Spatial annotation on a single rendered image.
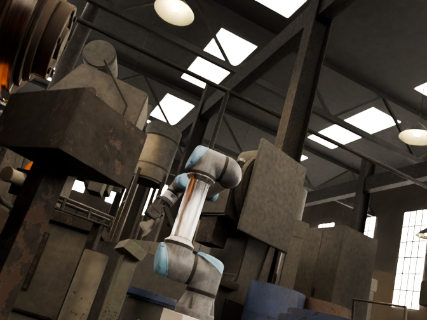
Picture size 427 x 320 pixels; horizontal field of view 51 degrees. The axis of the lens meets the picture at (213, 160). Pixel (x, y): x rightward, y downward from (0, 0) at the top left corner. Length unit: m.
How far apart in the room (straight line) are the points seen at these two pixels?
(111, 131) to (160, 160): 9.59
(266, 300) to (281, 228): 1.03
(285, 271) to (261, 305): 4.23
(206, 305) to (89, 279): 0.65
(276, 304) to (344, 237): 1.89
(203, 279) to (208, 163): 0.45
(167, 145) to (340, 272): 5.99
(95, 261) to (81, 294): 0.15
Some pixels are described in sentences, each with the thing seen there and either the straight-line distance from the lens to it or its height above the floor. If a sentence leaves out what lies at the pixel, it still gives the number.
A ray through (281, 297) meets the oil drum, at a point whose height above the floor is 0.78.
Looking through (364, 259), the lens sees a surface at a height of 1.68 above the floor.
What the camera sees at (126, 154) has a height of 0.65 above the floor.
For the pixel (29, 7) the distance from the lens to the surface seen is 1.52.
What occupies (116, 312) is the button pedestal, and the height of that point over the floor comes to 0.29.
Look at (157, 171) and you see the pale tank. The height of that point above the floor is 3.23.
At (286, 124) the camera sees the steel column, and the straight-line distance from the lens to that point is 6.16.
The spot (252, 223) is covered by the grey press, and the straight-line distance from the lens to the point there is 4.83.
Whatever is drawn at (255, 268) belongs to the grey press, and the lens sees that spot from 5.31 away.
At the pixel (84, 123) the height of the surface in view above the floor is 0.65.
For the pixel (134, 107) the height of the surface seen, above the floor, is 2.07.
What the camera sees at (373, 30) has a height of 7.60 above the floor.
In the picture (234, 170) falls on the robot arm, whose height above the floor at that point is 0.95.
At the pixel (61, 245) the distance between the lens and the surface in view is 4.15.
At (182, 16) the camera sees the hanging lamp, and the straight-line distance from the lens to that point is 6.99.
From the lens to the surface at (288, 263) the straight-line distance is 8.75.
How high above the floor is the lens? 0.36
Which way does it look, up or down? 20 degrees up
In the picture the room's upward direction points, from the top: 17 degrees clockwise
